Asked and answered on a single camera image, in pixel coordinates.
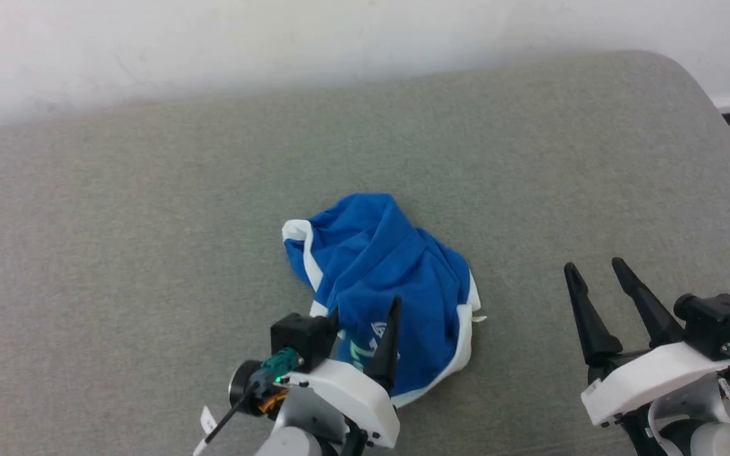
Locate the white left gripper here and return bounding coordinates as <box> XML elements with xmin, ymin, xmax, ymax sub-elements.
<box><xmin>281</xmin><ymin>296</ymin><xmax>402</xmax><ymax>448</ymax></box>

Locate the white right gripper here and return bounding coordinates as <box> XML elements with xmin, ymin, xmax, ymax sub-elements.
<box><xmin>563</xmin><ymin>256</ymin><xmax>730</xmax><ymax>427</ymax></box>

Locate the blue garment with white trim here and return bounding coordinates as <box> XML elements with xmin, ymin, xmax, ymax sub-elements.
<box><xmin>281</xmin><ymin>193</ymin><xmax>487</xmax><ymax>408</ymax></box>

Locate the left arm cable teal plug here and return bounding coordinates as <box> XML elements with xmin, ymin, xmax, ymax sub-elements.
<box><xmin>203</xmin><ymin>347</ymin><xmax>306</xmax><ymax>444</ymax></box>

